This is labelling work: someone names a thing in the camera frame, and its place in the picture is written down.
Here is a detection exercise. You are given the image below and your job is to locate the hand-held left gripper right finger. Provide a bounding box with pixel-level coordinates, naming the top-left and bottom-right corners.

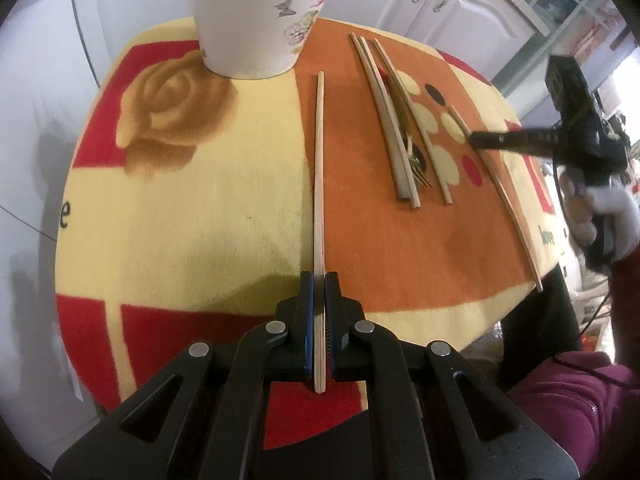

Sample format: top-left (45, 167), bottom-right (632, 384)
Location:
top-left (326, 271), bottom-right (581, 480)

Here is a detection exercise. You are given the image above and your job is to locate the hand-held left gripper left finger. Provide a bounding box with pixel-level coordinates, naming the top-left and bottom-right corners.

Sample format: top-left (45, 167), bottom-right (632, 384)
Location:
top-left (52, 272), bottom-right (316, 480)

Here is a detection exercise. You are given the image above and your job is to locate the person's right hand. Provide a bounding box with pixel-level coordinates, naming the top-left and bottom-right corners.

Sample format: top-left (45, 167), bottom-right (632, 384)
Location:
top-left (560, 180), bottom-right (640, 263)

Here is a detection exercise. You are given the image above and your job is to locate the printed rose blanket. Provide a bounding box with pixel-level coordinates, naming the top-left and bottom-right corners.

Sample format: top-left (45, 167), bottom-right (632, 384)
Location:
top-left (55, 17), bottom-right (558, 453)

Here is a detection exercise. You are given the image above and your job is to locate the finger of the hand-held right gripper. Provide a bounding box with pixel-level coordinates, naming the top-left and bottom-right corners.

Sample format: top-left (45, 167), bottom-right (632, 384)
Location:
top-left (472, 127), bottom-right (568, 153)

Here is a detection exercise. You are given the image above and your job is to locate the person's purple garment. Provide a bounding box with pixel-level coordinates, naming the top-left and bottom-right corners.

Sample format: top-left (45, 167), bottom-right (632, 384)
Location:
top-left (505, 350), bottom-right (640, 480)

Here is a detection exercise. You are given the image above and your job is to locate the person's right forearm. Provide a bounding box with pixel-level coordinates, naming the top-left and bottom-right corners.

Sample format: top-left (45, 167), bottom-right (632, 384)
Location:
top-left (610, 257), bottom-right (640, 371)

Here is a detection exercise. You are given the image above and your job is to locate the metal fork wooden handle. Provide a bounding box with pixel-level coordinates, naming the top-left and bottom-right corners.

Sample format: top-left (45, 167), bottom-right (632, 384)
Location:
top-left (382, 67), bottom-right (433, 188)

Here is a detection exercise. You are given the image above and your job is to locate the white utensil holder teal lid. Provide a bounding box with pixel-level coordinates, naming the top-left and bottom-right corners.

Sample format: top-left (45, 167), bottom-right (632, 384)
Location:
top-left (185, 0), bottom-right (347, 80)

